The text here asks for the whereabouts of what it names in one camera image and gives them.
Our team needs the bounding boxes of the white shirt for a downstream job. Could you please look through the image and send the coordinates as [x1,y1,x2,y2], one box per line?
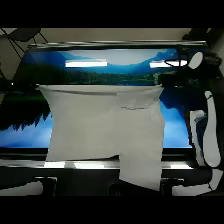
[36,83,166,193]

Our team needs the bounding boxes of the black chair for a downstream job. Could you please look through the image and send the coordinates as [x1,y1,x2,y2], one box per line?
[0,27,50,63]

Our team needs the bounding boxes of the silver frame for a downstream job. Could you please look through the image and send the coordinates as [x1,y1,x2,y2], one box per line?
[0,40,214,197]

